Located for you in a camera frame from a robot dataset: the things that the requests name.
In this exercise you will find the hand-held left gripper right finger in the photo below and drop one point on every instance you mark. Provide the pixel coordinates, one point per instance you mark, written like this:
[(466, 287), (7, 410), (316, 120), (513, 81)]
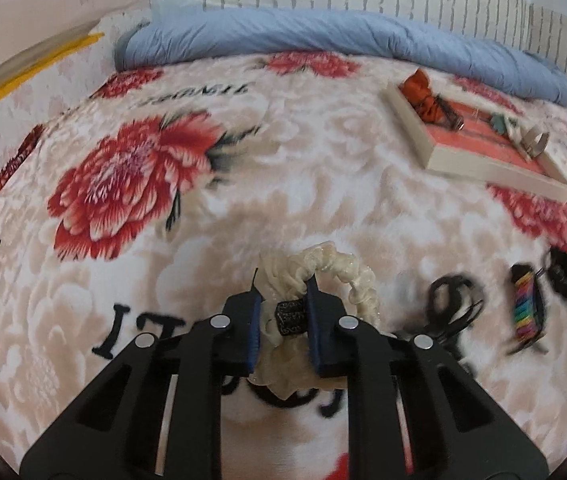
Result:
[(313, 330)]

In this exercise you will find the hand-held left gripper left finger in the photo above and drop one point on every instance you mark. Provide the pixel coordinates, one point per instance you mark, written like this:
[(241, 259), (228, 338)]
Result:
[(253, 325)]

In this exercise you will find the cream scrunchie with black label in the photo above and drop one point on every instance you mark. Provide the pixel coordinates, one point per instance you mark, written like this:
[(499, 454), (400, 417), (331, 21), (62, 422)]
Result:
[(343, 270)]

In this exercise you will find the cream tray with orange lining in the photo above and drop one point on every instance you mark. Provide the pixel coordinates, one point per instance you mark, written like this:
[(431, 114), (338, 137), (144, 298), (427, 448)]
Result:
[(463, 167)]

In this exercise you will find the orange scrunchie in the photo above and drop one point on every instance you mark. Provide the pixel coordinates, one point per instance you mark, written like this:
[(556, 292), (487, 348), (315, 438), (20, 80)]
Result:
[(416, 90)]

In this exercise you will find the teal flower hair clip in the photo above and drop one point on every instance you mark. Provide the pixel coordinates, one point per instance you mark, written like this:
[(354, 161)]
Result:
[(498, 122)]

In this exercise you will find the red floral blanket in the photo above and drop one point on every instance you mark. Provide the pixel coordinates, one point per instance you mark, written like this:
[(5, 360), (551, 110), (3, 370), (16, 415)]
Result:
[(313, 185)]

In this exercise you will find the rolled blue quilt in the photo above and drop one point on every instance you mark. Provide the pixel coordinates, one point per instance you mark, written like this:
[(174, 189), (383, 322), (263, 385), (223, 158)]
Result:
[(313, 30)]

